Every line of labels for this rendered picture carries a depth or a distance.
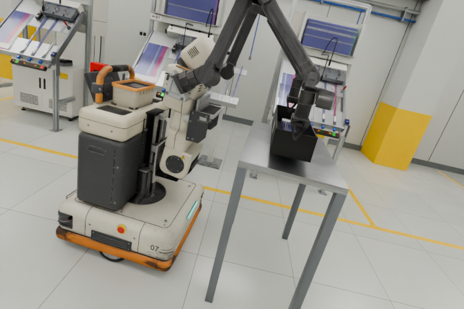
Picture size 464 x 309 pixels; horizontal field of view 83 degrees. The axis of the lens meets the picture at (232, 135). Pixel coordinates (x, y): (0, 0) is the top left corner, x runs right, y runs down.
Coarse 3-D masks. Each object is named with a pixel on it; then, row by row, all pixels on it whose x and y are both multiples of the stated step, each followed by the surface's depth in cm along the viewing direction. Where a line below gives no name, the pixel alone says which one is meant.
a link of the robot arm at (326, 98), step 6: (312, 72) 97; (312, 78) 97; (306, 84) 98; (312, 84) 97; (318, 90) 101; (324, 90) 98; (318, 96) 98; (324, 96) 98; (330, 96) 98; (318, 102) 98; (324, 102) 97; (330, 102) 97; (324, 108) 99; (330, 108) 98
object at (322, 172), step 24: (264, 144) 132; (240, 168) 107; (264, 168) 106; (288, 168) 109; (312, 168) 115; (336, 168) 121; (240, 192) 113; (336, 192) 103; (288, 216) 188; (336, 216) 106; (216, 264) 124; (312, 264) 115
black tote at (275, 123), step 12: (276, 108) 148; (276, 120) 120; (276, 132) 107; (288, 132) 106; (312, 132) 116; (276, 144) 109; (288, 144) 108; (300, 144) 107; (312, 144) 106; (288, 156) 109; (300, 156) 108
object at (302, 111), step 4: (300, 104) 100; (304, 104) 100; (296, 108) 102; (300, 108) 101; (304, 108) 100; (308, 108) 100; (296, 112) 102; (300, 112) 101; (304, 112) 101; (308, 112) 101; (296, 116) 102; (300, 116) 101; (304, 116) 101; (308, 116) 102; (296, 120) 100; (300, 120) 99; (304, 120) 99; (308, 120) 100; (308, 124) 99
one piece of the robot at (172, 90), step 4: (172, 72) 111; (176, 72) 114; (168, 80) 113; (172, 80) 113; (168, 84) 113; (172, 84) 113; (168, 88) 114; (172, 88) 114; (176, 88) 114; (168, 92) 115; (172, 92) 114; (176, 92) 114; (172, 96) 114; (176, 96) 114; (180, 96) 114; (184, 96) 114; (180, 100) 114; (184, 100) 114
